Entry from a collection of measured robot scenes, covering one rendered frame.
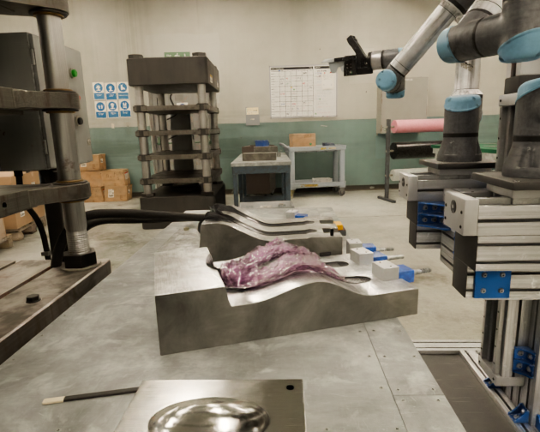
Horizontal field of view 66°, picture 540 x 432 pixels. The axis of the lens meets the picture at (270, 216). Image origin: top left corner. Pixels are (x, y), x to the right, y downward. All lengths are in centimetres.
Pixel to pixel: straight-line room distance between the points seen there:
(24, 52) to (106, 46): 680
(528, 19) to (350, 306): 59
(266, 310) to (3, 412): 41
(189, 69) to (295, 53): 304
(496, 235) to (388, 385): 58
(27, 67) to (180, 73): 376
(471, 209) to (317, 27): 695
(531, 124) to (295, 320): 73
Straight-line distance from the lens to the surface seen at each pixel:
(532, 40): 90
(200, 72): 510
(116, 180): 778
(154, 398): 54
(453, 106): 162
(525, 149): 117
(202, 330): 75
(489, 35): 94
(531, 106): 117
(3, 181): 552
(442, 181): 159
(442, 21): 169
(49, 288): 123
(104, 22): 834
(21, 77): 148
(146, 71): 523
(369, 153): 788
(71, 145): 130
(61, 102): 128
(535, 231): 118
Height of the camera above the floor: 117
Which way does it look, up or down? 12 degrees down
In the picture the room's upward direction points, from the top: 2 degrees counter-clockwise
